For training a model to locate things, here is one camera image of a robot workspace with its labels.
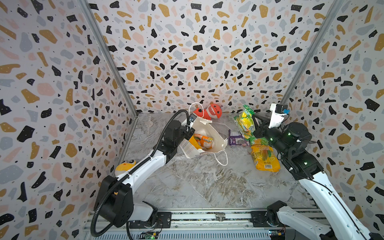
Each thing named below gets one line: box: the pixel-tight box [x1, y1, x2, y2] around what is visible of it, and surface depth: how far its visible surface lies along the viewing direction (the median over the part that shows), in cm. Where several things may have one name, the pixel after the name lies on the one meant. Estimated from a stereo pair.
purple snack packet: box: [228, 129, 250, 146], surface depth 105 cm
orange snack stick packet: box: [193, 134, 213, 149], surface depth 92 cm
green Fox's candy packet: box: [233, 104, 256, 140], surface depth 66 cm
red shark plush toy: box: [193, 103, 223, 121], surface depth 117 cm
